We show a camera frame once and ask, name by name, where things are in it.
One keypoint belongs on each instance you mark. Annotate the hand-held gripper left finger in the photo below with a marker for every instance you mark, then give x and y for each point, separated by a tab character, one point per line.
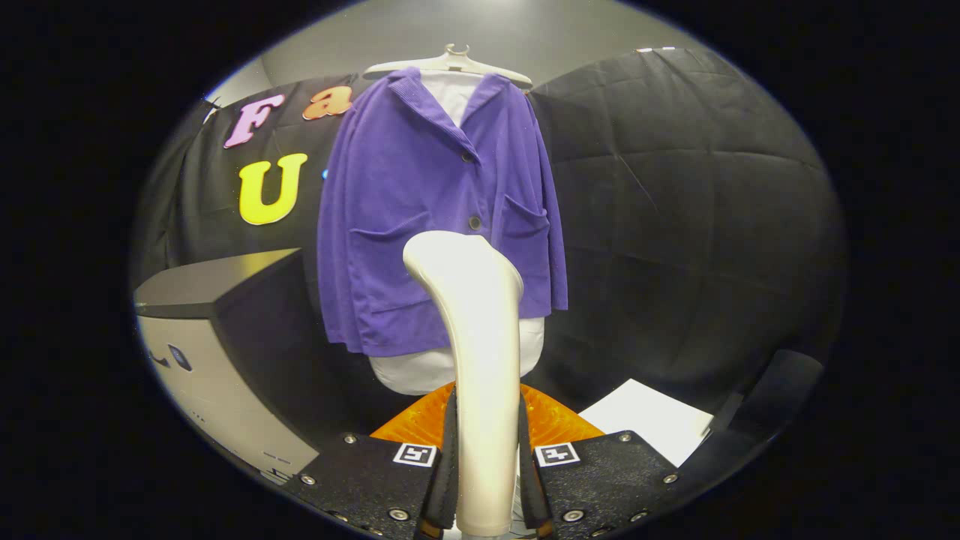
448	487

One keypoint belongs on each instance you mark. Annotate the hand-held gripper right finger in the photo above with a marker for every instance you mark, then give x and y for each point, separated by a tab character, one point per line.
531	487

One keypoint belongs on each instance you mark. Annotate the white shirt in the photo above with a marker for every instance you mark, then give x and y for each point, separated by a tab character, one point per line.
420	371

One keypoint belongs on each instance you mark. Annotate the white garment steamer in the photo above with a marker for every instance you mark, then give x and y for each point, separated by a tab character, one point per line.
480	337

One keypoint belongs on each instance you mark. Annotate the cream plastic clothes hanger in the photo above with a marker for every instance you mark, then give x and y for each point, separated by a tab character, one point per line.
450	61

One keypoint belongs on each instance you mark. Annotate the white flat board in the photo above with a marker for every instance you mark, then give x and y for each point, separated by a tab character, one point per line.
645	420

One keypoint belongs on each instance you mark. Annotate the grey cabinet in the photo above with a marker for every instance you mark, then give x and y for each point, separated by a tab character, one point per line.
210	375

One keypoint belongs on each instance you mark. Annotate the double ceiling light panel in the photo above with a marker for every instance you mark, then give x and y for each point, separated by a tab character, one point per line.
656	49

